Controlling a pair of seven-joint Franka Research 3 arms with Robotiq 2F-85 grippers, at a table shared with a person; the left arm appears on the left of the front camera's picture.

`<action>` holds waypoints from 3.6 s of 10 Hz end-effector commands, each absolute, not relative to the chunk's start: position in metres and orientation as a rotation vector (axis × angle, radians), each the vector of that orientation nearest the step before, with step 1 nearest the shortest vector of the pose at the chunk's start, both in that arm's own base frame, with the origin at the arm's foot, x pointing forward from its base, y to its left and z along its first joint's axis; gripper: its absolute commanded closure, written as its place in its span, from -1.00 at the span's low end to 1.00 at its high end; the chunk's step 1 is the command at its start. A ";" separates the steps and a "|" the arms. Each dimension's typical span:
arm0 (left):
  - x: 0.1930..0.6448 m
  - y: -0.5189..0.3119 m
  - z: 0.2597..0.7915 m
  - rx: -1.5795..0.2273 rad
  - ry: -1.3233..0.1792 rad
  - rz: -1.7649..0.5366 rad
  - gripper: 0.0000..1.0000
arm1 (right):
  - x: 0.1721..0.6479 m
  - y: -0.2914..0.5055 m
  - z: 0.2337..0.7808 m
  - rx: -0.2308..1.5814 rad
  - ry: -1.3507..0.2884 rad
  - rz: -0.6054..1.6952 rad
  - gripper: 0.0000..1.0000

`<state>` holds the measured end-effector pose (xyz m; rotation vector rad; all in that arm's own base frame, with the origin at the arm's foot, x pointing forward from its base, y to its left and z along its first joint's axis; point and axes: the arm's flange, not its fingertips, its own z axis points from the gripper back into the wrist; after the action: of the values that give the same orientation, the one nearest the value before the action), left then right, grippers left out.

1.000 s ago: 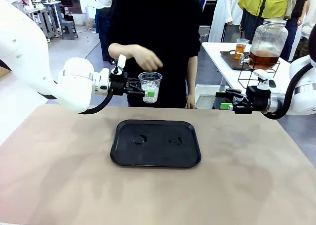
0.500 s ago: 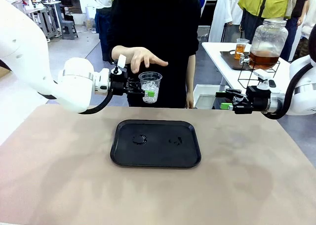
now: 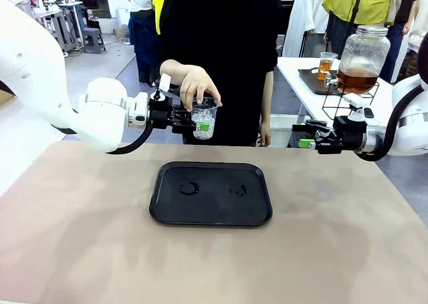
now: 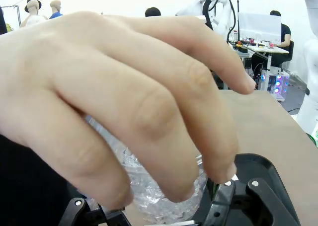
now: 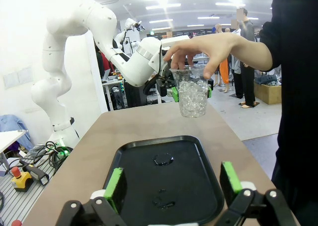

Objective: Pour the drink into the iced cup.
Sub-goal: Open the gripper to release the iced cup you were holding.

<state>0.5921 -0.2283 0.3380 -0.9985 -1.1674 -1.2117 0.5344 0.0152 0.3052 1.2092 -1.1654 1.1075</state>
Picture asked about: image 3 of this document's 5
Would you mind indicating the dark brown serving tray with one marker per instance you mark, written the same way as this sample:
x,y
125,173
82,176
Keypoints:
x,y
311,81

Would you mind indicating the grey plastic stool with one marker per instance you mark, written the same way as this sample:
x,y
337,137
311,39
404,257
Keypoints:
x,y
93,40

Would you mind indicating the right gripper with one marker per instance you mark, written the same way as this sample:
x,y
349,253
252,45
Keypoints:
x,y
349,133

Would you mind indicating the person's right forearm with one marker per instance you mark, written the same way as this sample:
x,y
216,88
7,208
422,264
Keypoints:
x,y
170,68

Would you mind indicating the black plastic tray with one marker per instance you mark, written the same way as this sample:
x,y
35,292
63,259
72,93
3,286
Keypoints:
x,y
217,207

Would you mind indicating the person's left hand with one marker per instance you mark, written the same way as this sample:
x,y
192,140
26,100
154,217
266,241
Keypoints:
x,y
265,135

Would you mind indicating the glass tea dispenser jar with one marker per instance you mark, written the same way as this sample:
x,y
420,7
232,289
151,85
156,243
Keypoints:
x,y
364,50

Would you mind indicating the mannequin with navy trousers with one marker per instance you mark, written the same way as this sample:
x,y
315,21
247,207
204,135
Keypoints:
x,y
143,40

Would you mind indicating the white workbench desk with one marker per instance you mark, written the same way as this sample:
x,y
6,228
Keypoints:
x,y
61,20

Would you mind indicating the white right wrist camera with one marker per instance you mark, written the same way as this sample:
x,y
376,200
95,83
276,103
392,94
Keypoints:
x,y
354,102

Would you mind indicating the yellow-green jacket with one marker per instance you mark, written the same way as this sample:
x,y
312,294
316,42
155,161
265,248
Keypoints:
x,y
361,3

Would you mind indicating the white side table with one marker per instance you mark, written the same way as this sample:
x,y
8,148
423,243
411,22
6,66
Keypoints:
x,y
291,65

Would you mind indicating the white hanging coat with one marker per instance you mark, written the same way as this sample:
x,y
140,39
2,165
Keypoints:
x,y
301,16

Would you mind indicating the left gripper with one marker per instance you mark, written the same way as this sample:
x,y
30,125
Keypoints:
x,y
162,115

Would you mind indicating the clear plastic iced cup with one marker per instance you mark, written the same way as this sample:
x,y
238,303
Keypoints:
x,y
204,114
326,68

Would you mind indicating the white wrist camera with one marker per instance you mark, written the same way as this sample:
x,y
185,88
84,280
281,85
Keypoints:
x,y
164,83
354,102

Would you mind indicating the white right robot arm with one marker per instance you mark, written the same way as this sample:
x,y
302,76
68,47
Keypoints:
x,y
411,117

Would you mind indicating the black office chair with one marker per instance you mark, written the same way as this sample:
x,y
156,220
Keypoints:
x,y
90,0

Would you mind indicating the yellow hanging cloth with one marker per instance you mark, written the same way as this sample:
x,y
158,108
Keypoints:
x,y
158,6

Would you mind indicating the person in black shirt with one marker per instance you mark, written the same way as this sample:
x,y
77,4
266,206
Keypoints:
x,y
227,50

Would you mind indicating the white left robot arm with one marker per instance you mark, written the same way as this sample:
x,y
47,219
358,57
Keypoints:
x,y
33,67

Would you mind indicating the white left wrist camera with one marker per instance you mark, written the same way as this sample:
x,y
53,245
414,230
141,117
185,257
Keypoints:
x,y
164,83

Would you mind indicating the person's right hand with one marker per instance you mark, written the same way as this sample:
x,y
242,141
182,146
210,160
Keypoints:
x,y
197,83

